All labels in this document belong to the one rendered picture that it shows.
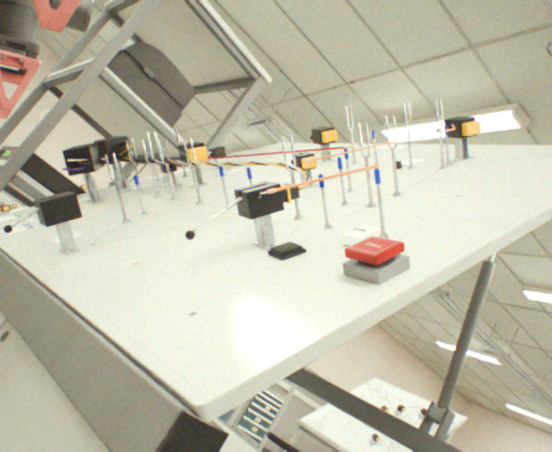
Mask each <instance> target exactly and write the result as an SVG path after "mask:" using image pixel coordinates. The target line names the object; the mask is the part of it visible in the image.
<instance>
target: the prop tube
mask: <svg viewBox="0 0 552 452"><path fill-rule="evenodd" d="M494 267H495V264H494V263H492V262H490V261H484V262H483V265H481V267H480V271H479V274H478V279H477V283H476V286H475V289H474V291H473V295H472V298H471V301H470V303H469V306H468V309H467V313H466V316H465V319H464V322H463V325H462V328H461V331H460V336H459V339H458V342H457V343H456V346H455V349H454V352H453V355H452V358H451V363H450V366H449V369H448V372H447V376H446V378H445V379H444V382H443V385H442V390H441V393H440V396H439V399H438V402H437V404H432V406H431V408H430V409H429V412H428V420H429V421H430V422H432V423H435V424H437V425H439V424H440V422H441V420H442V417H443V415H444V413H445V410H446V408H448V409H450V407H451V401H452V398H453V395H454V391H455V388H456V386H457V383H458V379H460V374H461V371H462V367H463V364H464V361H465V359H466V356H467V352H468V348H469V344H470V343H471V340H472V337H473V334H474V332H475V328H476V324H477V321H478V316H479V313H480V310H481V308H482V304H484V300H485V297H486V292H487V289H488V286H489V283H490V279H491V276H492V273H493V271H494Z"/></svg>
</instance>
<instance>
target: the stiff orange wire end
mask: <svg viewBox="0 0 552 452"><path fill-rule="evenodd" d="M380 166H381V165H379V164H377V166H375V164H373V165H372V166H369V167H364V168H360V169H352V170H349V171H348V172H345V173H339V174H336V175H332V176H327V177H324V178H315V179H312V180H308V181H303V182H299V184H295V185H291V186H287V187H279V188H272V189H268V190H267V191H266V192H261V193H260V194H265V193H267V194H271V193H275V192H276V191H280V190H285V189H288V188H292V187H300V186H304V185H309V184H312V182H316V181H322V180H325V179H329V178H336V177H340V176H345V175H349V174H353V173H357V172H361V171H365V170H369V169H373V168H378V167H380Z"/></svg>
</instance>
